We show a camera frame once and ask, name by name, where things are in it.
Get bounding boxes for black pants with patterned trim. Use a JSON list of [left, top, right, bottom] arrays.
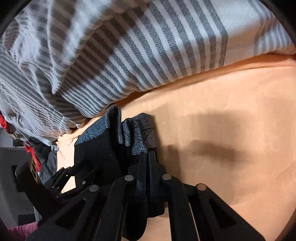
[[74, 104, 166, 241]]

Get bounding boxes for magenta sleeved forearm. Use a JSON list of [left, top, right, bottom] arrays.
[[8, 222, 39, 240]]

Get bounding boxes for red embroidered pillow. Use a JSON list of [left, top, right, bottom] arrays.
[[1, 113, 42, 172]]

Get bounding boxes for peach bed sheet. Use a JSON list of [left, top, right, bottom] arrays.
[[55, 54, 296, 241]]

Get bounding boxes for grey striped duvet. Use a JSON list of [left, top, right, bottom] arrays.
[[1, 1, 295, 145]]

